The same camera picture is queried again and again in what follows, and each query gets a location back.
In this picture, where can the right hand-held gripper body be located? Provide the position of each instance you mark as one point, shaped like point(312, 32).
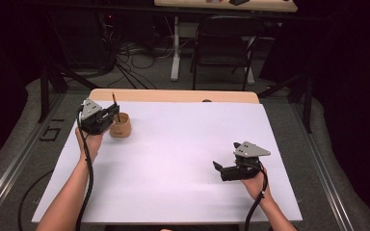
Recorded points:
point(242, 171)

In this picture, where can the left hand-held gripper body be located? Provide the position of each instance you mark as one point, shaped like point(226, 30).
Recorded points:
point(91, 120)

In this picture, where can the dark cabinet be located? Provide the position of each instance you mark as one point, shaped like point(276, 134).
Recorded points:
point(77, 38)

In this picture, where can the dark table grommet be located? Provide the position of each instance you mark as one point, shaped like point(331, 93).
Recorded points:
point(206, 100)

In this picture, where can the wooden pen holder cup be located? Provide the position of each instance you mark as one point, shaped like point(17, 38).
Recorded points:
point(123, 128)

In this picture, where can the white table mat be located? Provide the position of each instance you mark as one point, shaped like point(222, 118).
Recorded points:
point(173, 160)

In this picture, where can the black object on desk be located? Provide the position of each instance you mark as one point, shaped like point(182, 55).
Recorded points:
point(238, 2)

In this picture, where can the black metal stand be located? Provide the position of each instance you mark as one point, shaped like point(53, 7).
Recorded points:
point(45, 93)
point(307, 102)

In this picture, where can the person's dark clothing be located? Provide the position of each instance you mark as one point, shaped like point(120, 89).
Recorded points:
point(135, 228)

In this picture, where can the person's left hand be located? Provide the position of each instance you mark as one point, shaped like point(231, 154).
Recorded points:
point(91, 144)

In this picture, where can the white-legged wooden desk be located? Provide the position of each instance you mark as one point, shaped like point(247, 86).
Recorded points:
point(263, 6)

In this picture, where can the person's right hand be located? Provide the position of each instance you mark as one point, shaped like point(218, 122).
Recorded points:
point(255, 186)

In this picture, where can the aluminium floor rail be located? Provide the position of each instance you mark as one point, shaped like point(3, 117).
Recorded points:
point(19, 160)
point(321, 179)

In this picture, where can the black folding chair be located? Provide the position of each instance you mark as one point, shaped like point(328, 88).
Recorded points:
point(224, 61)

